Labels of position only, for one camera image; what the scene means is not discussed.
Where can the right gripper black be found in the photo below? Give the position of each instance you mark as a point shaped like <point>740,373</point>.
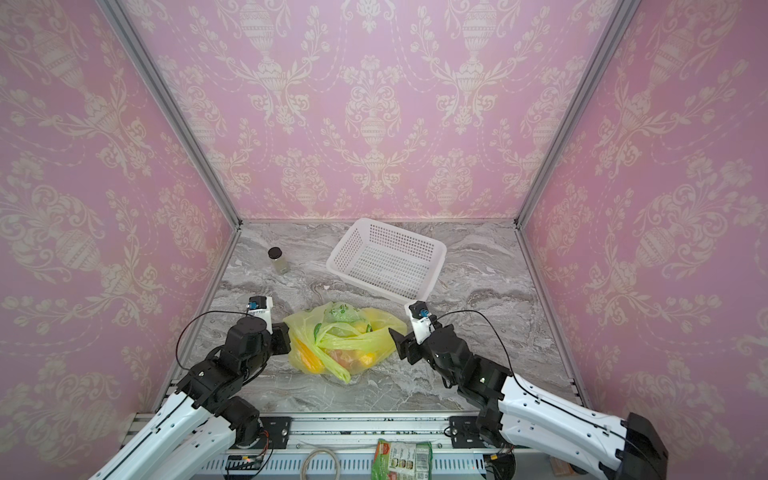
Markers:
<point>411,346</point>

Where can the green snack packet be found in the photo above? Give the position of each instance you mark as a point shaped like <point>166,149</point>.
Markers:
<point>402,460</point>

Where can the small bottle black cap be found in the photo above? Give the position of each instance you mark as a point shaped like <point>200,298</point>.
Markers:
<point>278,260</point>

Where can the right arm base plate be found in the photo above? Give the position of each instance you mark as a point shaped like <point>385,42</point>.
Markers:
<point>468,432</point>

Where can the white plastic basket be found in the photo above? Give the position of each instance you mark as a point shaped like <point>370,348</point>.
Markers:
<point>388,261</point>

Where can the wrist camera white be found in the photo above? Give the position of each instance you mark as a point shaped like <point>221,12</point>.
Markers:
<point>423,321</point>
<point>261,306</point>

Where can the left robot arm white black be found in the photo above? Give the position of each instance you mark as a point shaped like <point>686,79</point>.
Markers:
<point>205,416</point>

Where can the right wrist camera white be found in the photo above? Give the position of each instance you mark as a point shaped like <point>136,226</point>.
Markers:
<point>423,321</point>

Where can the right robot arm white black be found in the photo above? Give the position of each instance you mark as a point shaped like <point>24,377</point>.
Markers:
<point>514,411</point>

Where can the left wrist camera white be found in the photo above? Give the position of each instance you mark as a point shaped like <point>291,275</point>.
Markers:
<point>261,306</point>

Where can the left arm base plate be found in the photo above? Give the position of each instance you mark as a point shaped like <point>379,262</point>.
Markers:
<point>270,432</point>

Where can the small circuit board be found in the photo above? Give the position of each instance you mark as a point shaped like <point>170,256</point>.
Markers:
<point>244,462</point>

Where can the yellow-green plastic bag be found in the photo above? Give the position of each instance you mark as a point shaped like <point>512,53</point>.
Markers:
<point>340,340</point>

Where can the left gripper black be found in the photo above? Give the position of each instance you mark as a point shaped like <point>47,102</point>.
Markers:
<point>282,334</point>

